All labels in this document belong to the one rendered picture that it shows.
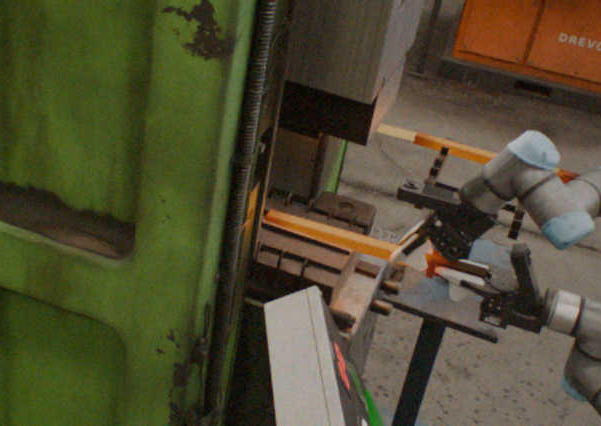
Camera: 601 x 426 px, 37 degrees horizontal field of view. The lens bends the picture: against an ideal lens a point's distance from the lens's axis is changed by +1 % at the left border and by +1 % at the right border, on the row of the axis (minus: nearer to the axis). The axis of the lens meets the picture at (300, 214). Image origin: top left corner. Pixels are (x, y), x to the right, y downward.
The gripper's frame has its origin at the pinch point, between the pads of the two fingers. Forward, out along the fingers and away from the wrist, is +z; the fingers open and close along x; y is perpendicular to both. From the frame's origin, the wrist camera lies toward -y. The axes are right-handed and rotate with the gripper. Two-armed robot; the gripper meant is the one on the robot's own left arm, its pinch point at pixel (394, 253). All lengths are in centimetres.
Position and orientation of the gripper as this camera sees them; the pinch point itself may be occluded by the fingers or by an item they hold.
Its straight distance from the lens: 167.0
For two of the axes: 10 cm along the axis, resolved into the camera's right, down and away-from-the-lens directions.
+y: 7.3, 6.7, 1.0
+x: 3.2, -4.7, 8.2
